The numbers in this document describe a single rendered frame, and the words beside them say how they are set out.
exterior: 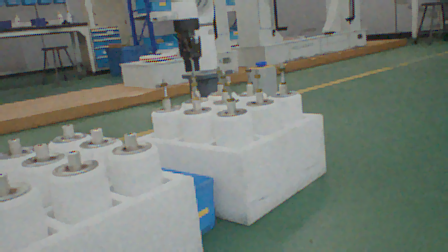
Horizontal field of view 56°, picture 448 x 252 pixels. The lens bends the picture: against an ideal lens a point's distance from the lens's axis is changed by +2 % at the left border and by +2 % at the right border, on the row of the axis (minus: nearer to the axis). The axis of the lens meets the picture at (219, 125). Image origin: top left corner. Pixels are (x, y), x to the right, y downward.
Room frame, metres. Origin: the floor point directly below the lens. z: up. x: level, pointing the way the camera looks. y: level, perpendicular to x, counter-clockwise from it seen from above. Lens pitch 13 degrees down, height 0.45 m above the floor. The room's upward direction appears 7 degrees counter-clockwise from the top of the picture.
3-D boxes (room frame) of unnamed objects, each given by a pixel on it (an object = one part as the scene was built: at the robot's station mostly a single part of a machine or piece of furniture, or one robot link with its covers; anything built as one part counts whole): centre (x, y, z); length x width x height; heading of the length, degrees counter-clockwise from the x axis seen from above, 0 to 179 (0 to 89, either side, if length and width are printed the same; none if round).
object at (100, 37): (6.67, 1.67, 0.35); 0.59 x 0.47 x 0.69; 36
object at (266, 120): (1.10, -0.11, 0.16); 0.10 x 0.10 x 0.18
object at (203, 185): (0.99, 0.17, 0.06); 0.30 x 0.11 x 0.12; 47
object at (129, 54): (5.77, 1.11, 0.19); 0.50 x 0.41 x 0.37; 40
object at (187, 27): (1.25, 0.06, 0.45); 0.08 x 0.08 x 0.09
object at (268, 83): (1.44, -0.17, 0.16); 0.07 x 0.07 x 0.31; 48
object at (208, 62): (1.62, 0.02, 0.39); 0.09 x 0.09 x 0.17; 36
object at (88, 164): (0.69, 0.25, 0.25); 0.08 x 0.08 x 0.01
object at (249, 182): (1.17, -0.03, 0.09); 0.39 x 0.39 x 0.18; 48
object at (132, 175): (0.78, 0.17, 0.16); 0.10 x 0.10 x 0.18
